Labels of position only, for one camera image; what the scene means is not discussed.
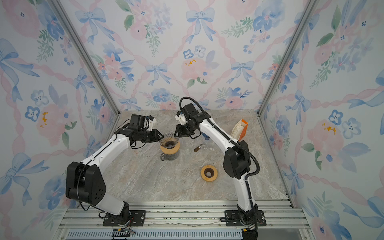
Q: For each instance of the coffee filter pack orange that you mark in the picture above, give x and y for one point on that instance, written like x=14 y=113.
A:
x=239 y=130

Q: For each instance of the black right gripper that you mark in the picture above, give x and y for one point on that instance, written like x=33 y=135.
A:
x=178 y=130

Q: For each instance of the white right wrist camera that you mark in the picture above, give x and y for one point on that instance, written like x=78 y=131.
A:
x=181 y=118

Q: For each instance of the blue glass dripper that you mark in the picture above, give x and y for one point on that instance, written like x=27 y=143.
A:
x=206 y=137

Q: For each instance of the aluminium frame post left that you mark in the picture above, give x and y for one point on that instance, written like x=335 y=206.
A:
x=81 y=49

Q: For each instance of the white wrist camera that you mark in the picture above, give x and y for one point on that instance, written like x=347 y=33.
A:
x=181 y=118
x=150 y=121

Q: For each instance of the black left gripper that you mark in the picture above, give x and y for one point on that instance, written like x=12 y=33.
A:
x=156 y=137

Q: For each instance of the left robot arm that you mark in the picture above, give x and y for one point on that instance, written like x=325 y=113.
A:
x=85 y=180

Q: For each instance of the clear glass carafe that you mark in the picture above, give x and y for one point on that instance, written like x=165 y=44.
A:
x=169 y=157

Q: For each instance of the clear grey glass dripper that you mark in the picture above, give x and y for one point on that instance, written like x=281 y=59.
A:
x=169 y=141

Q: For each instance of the aluminium frame post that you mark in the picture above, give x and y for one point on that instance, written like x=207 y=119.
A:
x=81 y=49
x=305 y=17

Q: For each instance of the aluminium frame post right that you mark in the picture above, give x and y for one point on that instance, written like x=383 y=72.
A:
x=305 y=17

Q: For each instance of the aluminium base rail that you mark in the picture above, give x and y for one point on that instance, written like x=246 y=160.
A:
x=190 y=220

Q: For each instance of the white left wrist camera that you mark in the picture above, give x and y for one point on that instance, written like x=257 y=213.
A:
x=150 y=121

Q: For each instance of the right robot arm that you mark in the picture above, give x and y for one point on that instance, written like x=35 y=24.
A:
x=239 y=164

